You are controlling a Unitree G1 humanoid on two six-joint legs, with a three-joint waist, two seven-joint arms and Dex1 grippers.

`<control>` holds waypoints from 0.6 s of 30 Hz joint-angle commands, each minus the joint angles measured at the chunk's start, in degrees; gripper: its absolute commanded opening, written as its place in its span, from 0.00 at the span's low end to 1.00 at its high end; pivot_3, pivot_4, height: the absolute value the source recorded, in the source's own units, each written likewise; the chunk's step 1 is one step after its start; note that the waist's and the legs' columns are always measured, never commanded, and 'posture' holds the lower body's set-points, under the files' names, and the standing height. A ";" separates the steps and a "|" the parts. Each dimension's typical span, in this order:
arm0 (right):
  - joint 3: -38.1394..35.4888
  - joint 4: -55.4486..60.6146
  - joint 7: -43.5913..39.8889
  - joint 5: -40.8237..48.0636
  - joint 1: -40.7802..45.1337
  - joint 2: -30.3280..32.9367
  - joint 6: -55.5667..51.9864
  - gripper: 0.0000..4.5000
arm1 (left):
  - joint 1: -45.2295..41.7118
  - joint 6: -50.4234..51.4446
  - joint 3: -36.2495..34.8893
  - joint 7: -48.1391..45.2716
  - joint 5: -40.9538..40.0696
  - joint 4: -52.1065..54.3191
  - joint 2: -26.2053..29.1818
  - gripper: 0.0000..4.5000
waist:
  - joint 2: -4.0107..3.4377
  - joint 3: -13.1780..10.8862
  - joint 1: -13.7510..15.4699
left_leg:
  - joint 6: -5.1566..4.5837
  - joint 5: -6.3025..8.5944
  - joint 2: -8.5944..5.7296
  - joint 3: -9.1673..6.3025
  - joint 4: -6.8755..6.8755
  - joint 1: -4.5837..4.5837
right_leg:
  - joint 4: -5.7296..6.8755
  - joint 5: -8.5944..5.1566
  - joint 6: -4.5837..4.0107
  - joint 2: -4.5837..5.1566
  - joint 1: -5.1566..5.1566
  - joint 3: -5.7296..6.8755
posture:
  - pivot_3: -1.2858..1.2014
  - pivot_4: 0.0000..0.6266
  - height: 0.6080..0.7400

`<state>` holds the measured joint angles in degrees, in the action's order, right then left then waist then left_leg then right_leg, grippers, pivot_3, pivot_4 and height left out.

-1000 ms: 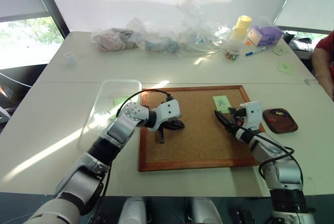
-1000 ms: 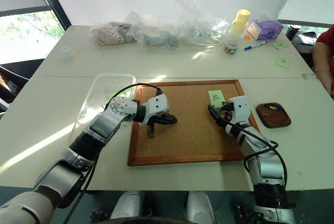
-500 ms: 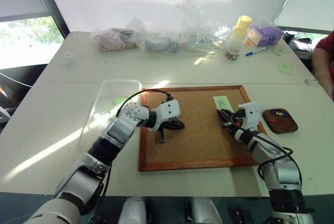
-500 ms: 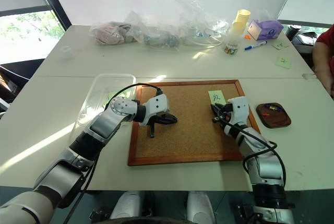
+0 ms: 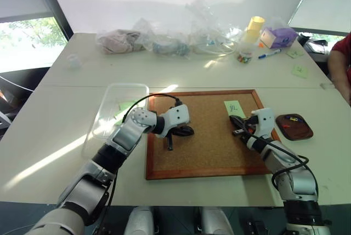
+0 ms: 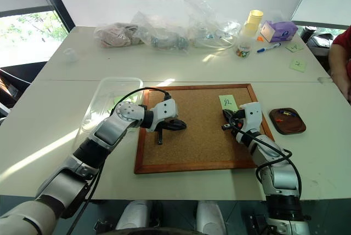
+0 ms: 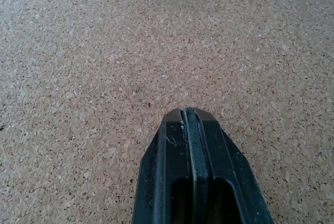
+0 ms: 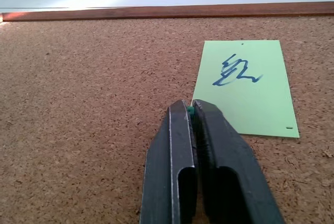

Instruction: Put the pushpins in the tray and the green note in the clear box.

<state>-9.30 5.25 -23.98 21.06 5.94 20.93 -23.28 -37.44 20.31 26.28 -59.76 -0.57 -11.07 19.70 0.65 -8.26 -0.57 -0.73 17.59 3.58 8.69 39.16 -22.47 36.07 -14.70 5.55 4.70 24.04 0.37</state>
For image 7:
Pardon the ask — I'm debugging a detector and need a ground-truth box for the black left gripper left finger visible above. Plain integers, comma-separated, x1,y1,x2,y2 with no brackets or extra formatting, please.
131,108,196,224

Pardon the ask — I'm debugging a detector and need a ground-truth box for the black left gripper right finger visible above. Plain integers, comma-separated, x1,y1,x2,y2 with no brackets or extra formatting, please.
185,107,274,224

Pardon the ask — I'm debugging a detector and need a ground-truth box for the cork board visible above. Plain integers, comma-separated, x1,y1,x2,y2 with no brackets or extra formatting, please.
0,0,334,224

